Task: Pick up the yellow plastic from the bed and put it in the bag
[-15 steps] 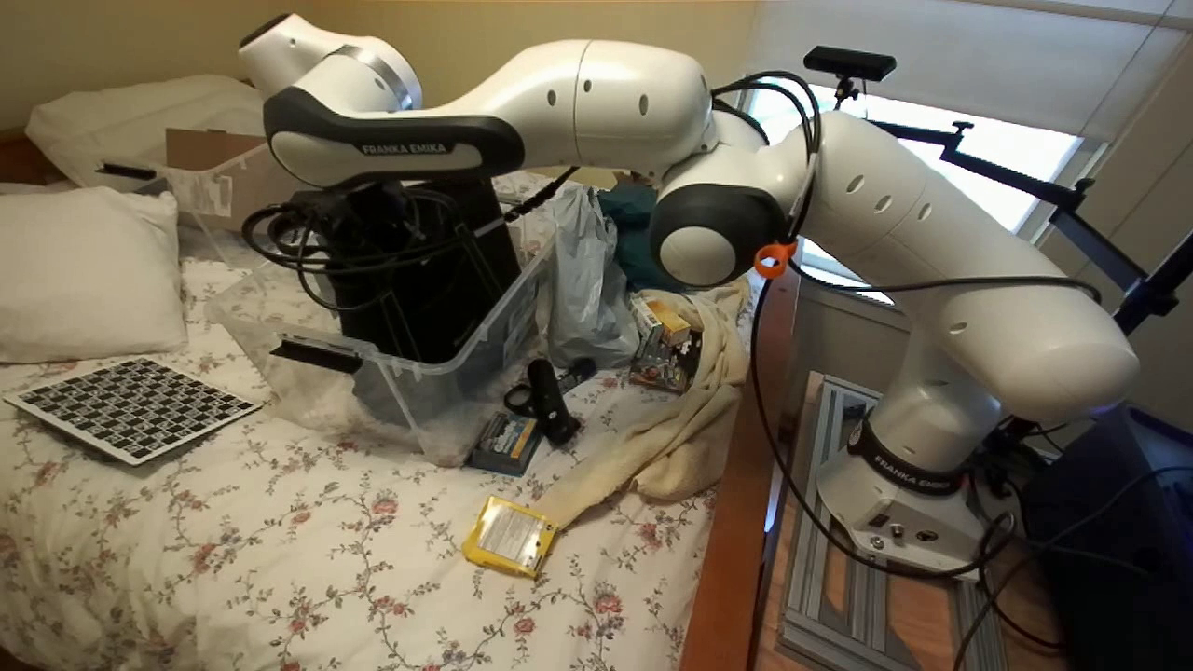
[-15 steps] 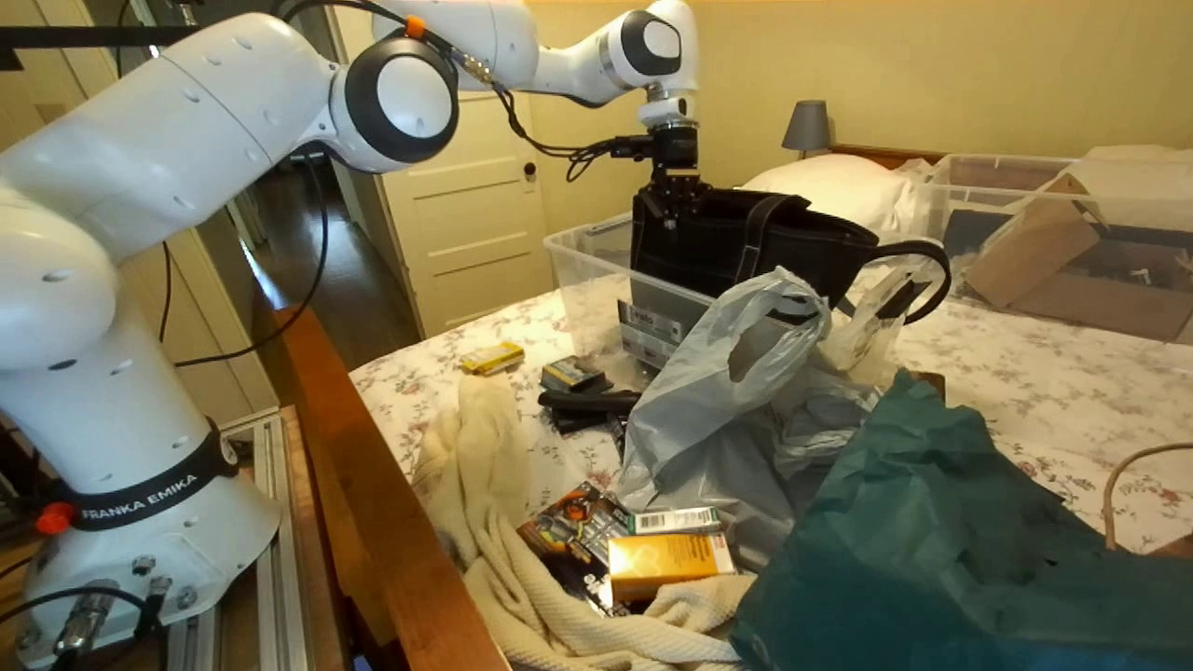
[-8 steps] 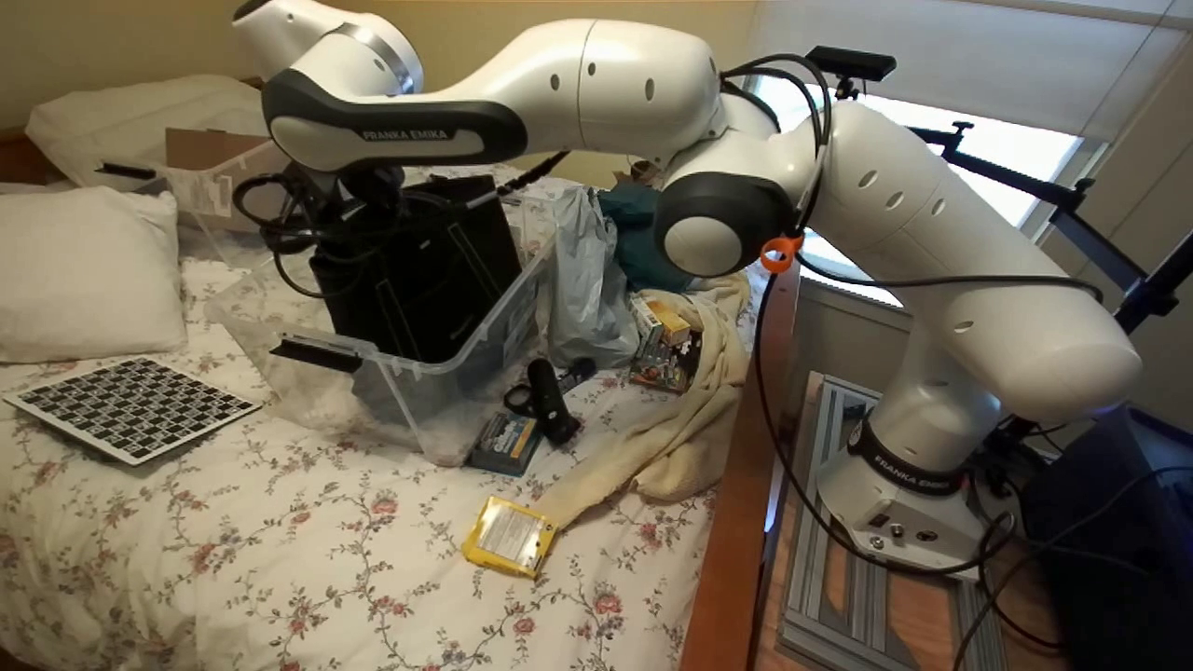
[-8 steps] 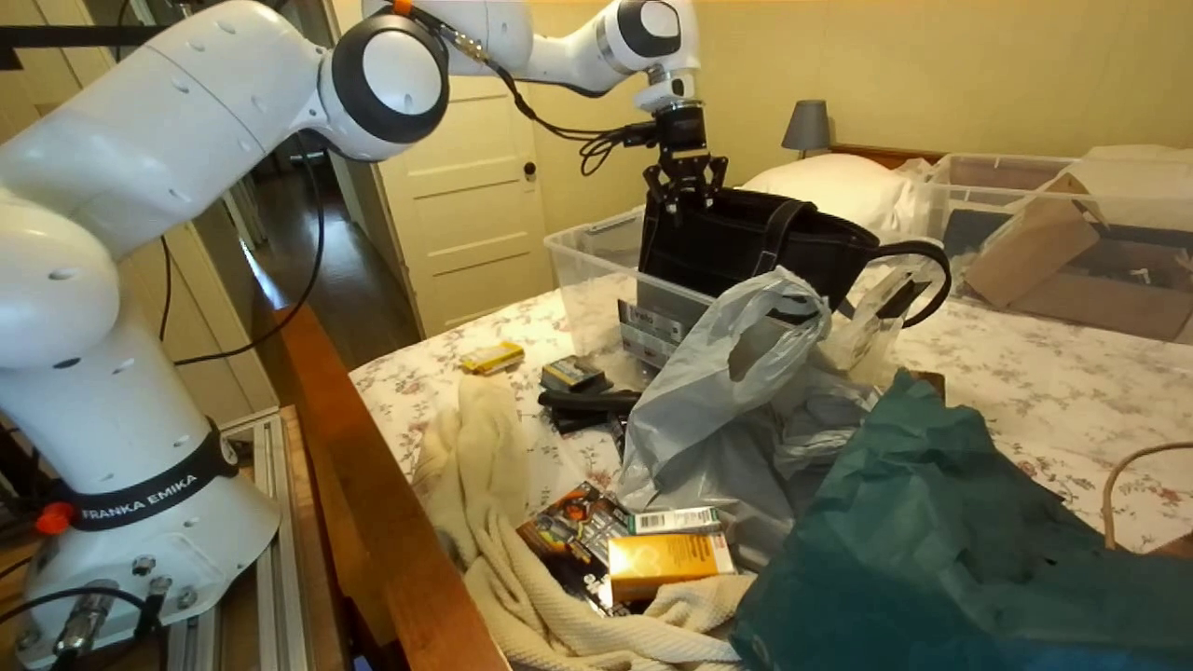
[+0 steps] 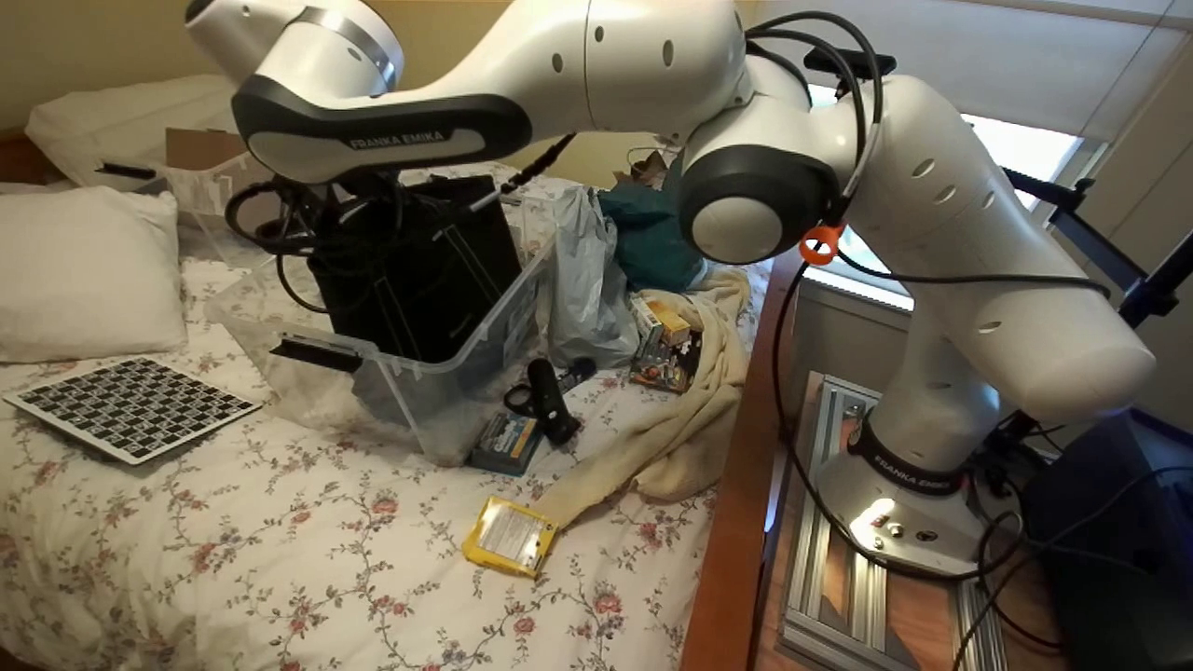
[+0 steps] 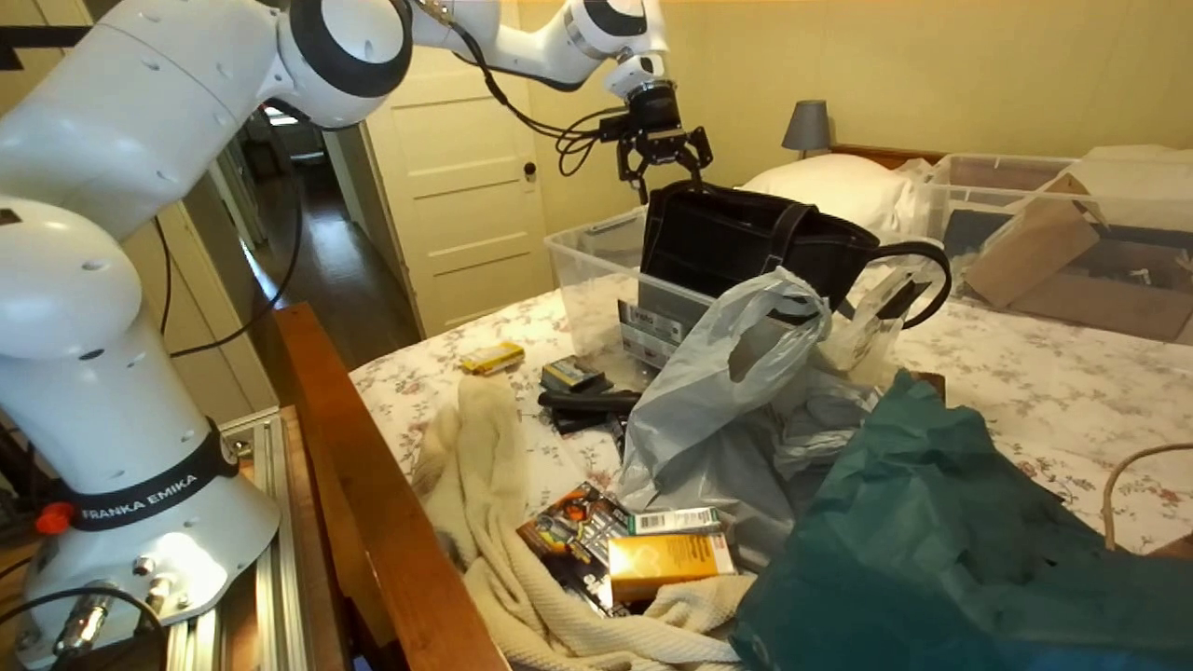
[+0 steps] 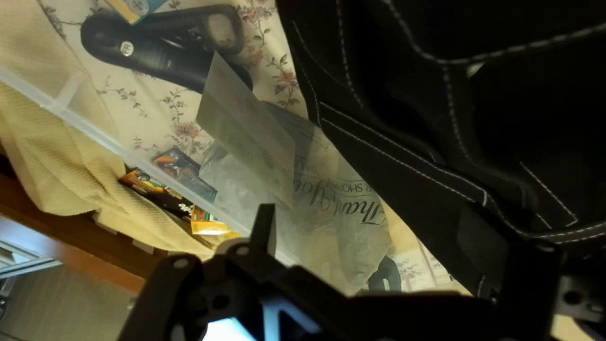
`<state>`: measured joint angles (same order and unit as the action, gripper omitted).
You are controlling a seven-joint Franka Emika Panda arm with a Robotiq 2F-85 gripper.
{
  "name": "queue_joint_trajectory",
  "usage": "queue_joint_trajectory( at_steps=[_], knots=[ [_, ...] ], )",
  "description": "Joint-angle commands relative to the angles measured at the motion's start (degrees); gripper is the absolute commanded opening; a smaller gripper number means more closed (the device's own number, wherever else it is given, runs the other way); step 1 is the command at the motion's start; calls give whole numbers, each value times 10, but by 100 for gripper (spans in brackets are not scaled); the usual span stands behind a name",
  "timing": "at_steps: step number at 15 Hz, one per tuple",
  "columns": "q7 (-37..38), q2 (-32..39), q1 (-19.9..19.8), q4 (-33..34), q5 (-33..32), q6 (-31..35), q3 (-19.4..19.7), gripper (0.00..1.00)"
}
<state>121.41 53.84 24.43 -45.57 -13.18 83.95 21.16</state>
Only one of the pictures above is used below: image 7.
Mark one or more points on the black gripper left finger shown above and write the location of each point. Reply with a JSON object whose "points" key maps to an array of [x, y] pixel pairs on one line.
{"points": [[166, 290]]}

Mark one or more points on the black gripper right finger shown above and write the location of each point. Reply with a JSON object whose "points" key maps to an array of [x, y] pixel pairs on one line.
{"points": [[531, 296]]}

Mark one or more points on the wooden bed footboard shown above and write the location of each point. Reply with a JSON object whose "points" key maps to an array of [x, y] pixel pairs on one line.
{"points": [[64, 230]]}

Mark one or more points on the colourful snack packet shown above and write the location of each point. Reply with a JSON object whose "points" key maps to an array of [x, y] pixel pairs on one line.
{"points": [[172, 182]]}

